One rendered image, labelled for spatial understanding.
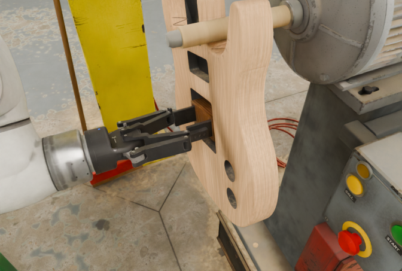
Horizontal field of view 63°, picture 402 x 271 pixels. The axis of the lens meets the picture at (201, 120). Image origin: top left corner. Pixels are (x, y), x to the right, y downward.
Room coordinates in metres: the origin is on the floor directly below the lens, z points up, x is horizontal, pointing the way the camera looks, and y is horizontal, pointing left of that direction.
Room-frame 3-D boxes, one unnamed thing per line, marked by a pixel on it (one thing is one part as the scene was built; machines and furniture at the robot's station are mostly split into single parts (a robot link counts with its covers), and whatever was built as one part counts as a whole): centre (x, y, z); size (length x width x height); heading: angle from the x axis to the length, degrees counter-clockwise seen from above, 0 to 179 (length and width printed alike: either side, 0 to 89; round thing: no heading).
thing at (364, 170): (0.29, -0.24, 1.11); 0.03 x 0.01 x 0.03; 23
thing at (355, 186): (0.30, -0.24, 1.07); 0.03 x 0.01 x 0.03; 23
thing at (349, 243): (0.25, -0.25, 0.98); 0.04 x 0.04 x 0.04; 23
